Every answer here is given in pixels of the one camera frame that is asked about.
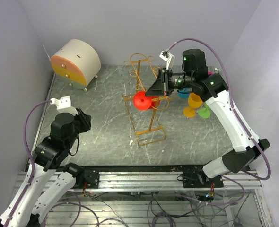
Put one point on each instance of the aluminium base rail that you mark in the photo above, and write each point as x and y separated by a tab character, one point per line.
157	178

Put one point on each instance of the blue wine glass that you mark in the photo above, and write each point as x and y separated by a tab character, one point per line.
184	93

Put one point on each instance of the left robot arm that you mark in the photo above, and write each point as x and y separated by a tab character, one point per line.
31	203

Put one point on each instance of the green wine glass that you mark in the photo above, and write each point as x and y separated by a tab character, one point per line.
204	111

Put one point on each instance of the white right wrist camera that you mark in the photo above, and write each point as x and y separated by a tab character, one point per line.
168	58

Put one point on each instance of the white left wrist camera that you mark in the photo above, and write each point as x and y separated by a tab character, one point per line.
64	105

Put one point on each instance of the gold wire glass rack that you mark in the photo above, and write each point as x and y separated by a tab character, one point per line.
144	124

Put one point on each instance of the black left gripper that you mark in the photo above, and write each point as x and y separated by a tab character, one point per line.
84	119

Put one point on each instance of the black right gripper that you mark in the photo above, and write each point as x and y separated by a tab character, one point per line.
158	88

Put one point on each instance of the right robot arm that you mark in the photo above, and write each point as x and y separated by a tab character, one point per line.
212	89

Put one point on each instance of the round white drawer cabinet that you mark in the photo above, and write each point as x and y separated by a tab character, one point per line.
77	63

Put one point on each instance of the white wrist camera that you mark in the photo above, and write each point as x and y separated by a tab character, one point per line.
168	58
64	105

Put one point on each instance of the orange wine glass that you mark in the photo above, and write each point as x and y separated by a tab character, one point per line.
194	102

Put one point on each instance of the red wine glass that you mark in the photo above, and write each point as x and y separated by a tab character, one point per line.
143	102

